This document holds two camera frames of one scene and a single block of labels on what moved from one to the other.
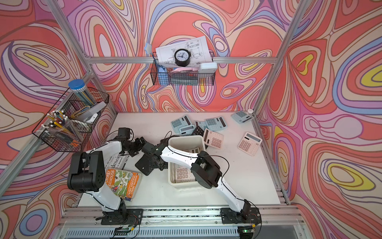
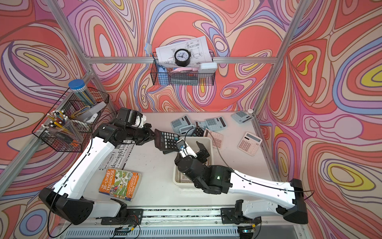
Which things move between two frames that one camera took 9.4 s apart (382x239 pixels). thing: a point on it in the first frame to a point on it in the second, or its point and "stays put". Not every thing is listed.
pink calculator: (183, 175) stays put
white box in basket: (209, 67) stays put
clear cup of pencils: (58, 121) stays put
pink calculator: (249, 144) stays put
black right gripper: (164, 167) to (203, 153)
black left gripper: (139, 146) to (148, 135)
